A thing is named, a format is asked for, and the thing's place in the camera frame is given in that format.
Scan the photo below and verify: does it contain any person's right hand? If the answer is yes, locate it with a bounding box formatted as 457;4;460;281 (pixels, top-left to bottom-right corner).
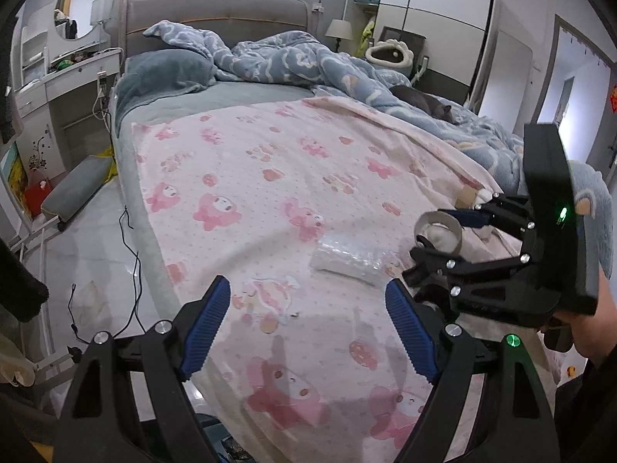
571;272;617;362

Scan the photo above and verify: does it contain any blue-grey plush cloth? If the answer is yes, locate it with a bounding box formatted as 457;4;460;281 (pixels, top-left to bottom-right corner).
566;159;610;271

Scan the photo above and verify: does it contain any large white balled sock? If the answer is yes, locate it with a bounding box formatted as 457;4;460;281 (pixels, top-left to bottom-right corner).
427;224;456;250

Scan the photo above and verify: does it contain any white dressing table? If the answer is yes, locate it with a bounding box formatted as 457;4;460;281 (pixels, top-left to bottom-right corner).
12;24;123;174

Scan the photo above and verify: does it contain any person's right forearm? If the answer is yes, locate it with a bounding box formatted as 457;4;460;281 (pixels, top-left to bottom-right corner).
554;347;617;463

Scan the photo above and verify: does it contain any grey upholstered headboard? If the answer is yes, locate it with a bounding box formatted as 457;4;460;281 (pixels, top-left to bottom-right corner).
118;0;312;73

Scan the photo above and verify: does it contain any blue patterned duvet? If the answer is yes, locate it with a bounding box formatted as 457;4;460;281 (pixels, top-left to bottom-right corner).
143;20;528;194

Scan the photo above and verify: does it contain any yellow and green poster board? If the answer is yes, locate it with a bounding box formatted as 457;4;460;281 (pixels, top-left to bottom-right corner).
2;147;30;213

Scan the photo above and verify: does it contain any grey-green pillow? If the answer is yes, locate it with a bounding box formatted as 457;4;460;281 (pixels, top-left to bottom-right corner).
116;48;217;117

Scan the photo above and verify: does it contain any cream flower-shaped cat bed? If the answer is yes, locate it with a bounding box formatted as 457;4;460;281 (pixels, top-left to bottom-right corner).
364;39;415;78

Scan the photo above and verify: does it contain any grey cat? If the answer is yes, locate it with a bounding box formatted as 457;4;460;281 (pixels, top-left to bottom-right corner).
389;84;456;123

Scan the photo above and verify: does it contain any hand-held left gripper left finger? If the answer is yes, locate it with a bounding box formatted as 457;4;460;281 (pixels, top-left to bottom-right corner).
53;275;232;463

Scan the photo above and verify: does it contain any white shade table lamp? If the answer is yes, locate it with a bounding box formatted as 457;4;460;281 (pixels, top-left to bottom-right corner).
91;0;114;27

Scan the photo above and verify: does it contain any beige shade bedside lamp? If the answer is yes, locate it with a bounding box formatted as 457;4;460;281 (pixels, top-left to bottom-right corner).
324;19;352;51

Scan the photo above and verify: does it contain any black fleece coat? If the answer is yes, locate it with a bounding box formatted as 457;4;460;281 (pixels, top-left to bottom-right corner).
0;238;49;324

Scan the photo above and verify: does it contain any round wall mirror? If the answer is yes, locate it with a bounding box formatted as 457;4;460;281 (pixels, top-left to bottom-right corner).
53;0;114;42

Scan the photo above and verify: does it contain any black charger cable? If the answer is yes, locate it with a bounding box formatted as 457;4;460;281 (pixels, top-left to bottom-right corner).
66;284;97;362

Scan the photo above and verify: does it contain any grey padded bench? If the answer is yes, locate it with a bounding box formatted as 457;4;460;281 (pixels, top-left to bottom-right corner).
41;154;116;232

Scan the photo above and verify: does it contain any grey tape roll ring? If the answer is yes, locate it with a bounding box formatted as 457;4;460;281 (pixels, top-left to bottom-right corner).
415;209;464;254

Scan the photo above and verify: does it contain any white and black wardrobe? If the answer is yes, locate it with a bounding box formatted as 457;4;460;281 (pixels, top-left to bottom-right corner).
344;0;497;107

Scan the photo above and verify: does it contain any grey door frame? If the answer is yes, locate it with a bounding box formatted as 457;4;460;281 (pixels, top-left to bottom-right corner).
533;14;617;165

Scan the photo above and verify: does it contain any green plush toy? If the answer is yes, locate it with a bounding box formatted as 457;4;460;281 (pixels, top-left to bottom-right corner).
359;17;377;56

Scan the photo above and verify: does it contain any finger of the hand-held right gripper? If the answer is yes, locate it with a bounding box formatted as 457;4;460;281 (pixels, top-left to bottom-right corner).
402;246;536;300
450;192;537;252

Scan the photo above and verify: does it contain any pink printed blanket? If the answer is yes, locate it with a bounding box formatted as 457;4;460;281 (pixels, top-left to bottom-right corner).
131;96;555;463

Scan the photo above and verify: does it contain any black chair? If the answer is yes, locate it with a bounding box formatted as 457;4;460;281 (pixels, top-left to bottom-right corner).
376;26;427;68

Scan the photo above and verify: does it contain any red box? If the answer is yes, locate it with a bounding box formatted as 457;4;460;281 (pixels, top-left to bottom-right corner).
23;181;51;218

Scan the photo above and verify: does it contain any yellow cloth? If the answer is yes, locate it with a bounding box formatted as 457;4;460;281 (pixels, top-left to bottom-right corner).
91;152;119;181

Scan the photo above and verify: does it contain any clear bubble wrap packet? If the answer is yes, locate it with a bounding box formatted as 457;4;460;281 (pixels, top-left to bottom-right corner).
311;237;389;286

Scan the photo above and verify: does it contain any white clothes rack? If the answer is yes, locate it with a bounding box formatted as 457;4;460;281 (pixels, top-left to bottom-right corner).
0;145;78;372

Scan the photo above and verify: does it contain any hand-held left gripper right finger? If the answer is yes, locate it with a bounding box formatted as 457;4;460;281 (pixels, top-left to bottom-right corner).
384;277;562;463

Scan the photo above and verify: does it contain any black floor cable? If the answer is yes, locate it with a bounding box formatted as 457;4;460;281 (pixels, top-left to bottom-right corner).
118;205;143;343

